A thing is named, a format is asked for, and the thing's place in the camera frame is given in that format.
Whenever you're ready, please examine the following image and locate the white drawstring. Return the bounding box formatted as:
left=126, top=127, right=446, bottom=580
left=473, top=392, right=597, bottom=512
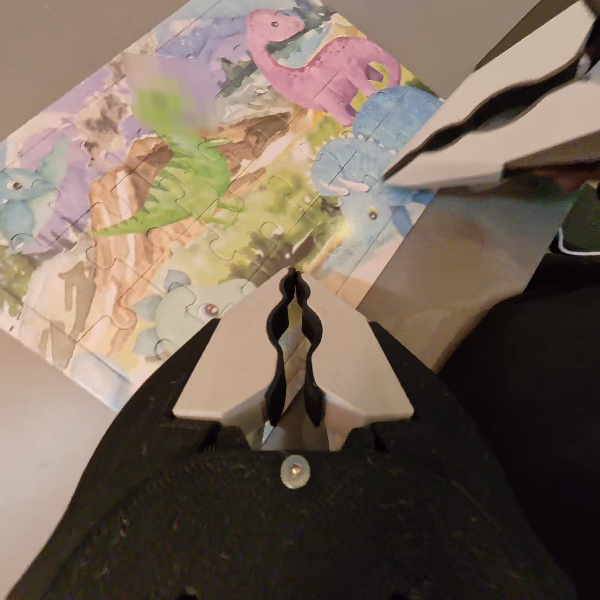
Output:
left=555, top=227, right=600, bottom=257

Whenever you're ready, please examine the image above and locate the dinosaur jigsaw puzzle board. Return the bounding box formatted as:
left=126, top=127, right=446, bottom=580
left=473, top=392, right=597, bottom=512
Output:
left=0, top=0, right=446, bottom=413

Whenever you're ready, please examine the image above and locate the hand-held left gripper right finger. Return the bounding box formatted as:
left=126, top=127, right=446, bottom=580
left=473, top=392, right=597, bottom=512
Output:
left=296, top=271, right=416, bottom=451

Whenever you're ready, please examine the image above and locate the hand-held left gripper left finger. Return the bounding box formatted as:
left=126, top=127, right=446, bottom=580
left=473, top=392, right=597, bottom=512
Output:
left=172, top=267, right=297, bottom=427

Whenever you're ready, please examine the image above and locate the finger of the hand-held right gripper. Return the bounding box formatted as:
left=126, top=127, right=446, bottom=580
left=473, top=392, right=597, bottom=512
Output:
left=383, top=61, right=600, bottom=189
left=396, top=0, right=598, bottom=162

